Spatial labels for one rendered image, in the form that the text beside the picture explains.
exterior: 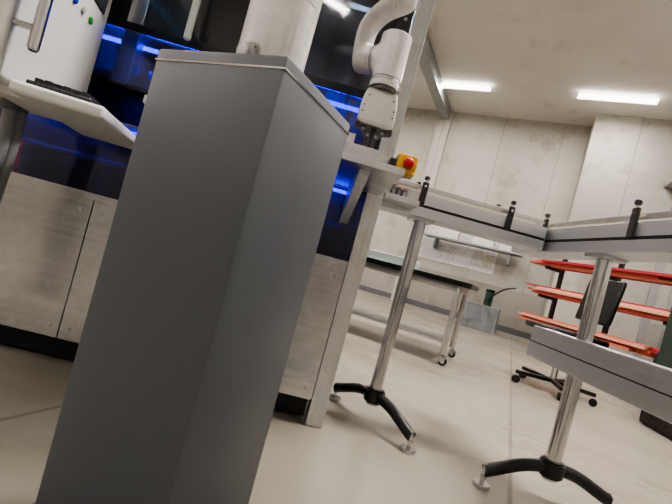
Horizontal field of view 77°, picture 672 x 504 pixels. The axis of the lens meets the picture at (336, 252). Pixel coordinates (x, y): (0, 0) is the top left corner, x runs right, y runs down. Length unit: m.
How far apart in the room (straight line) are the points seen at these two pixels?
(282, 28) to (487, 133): 9.83
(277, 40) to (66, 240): 1.17
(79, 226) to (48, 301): 0.28
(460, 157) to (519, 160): 1.26
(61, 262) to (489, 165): 9.36
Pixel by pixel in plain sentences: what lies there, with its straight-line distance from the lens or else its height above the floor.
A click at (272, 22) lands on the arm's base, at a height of 0.95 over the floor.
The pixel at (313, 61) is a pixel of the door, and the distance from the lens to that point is 1.66.
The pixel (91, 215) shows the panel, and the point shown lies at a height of 0.53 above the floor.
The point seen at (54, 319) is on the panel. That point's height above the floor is 0.15.
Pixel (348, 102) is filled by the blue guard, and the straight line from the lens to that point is 1.61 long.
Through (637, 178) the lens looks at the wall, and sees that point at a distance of 9.69.
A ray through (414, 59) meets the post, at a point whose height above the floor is 1.37.
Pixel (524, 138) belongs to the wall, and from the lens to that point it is 10.44.
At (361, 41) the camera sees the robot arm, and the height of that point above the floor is 1.20.
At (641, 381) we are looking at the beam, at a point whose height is 0.50.
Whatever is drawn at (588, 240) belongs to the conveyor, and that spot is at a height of 0.88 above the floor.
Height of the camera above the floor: 0.61
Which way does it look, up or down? 1 degrees up
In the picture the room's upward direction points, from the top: 15 degrees clockwise
